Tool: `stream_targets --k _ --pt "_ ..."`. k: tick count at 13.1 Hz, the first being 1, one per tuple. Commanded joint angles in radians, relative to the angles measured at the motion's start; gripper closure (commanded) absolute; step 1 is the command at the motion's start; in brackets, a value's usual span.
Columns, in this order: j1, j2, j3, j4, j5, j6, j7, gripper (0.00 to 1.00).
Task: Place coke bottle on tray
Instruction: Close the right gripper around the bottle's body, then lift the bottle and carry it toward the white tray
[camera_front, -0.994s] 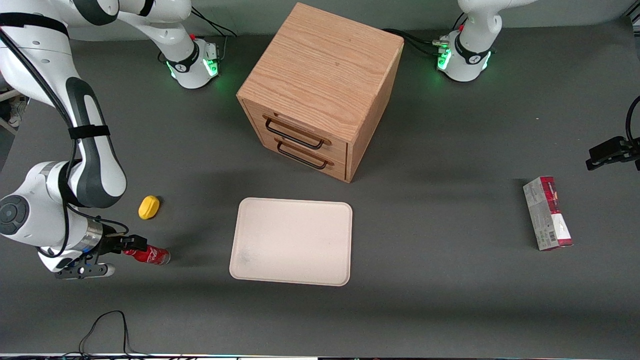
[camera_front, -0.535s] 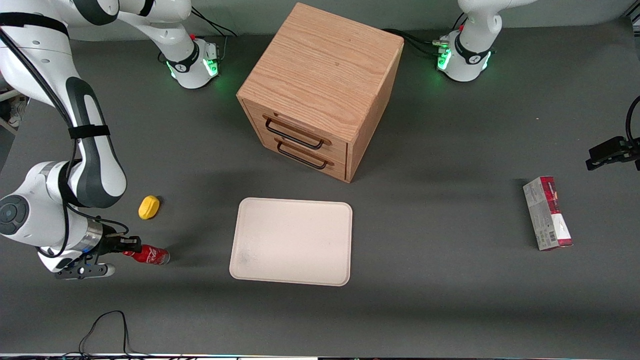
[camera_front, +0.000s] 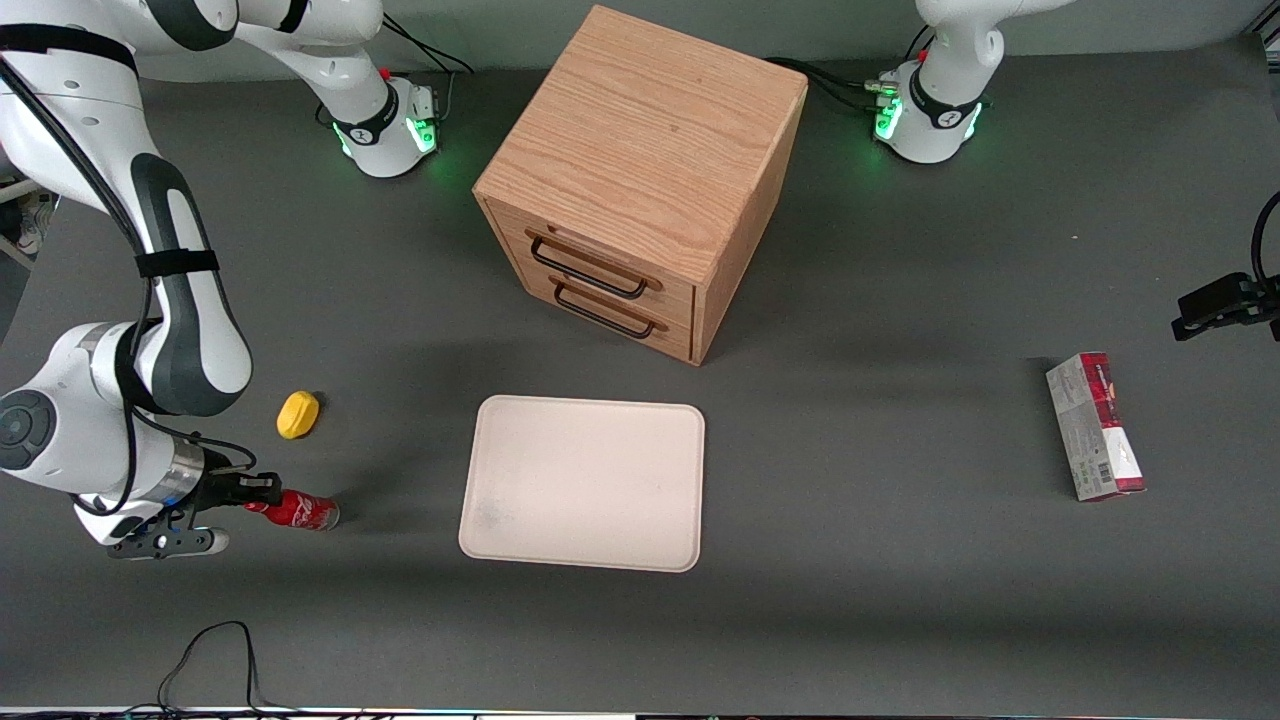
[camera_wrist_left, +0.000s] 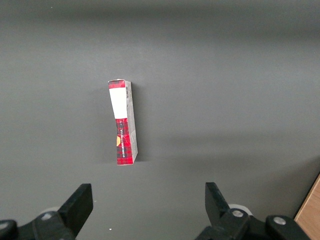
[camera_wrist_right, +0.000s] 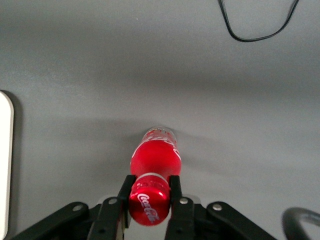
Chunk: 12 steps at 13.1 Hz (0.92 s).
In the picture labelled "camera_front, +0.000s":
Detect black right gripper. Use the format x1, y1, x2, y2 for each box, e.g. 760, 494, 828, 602
192, 466, 284, 513

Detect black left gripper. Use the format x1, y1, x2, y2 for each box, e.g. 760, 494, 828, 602
1171, 272, 1280, 343

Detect red coke bottle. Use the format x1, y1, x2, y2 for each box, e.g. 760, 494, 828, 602
245, 488, 342, 533

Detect beige rectangular tray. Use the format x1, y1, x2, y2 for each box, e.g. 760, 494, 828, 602
458, 394, 707, 574

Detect yellow lemon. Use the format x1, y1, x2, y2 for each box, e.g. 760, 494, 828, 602
276, 390, 321, 441

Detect red and grey carton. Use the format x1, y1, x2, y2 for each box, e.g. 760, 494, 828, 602
1045, 351, 1147, 503

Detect wooden drawer cabinet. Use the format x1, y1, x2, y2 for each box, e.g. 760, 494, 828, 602
472, 4, 809, 367

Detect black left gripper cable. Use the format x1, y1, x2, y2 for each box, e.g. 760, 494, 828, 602
1250, 190, 1280, 291

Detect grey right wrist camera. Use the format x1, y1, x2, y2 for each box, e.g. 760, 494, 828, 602
107, 505, 232, 562

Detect thin black looped cable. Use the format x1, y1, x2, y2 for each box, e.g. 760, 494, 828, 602
155, 620, 301, 717

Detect black drawer handle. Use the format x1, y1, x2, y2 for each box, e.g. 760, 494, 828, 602
550, 280, 659, 340
526, 232, 653, 301

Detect black left arm base cable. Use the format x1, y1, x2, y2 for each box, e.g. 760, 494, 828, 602
764, 56, 901, 117

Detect black arm base cable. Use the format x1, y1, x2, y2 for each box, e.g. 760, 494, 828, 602
764, 56, 901, 117
378, 10, 477, 123

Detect black right arm base cable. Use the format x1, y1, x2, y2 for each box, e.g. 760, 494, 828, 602
378, 10, 477, 123

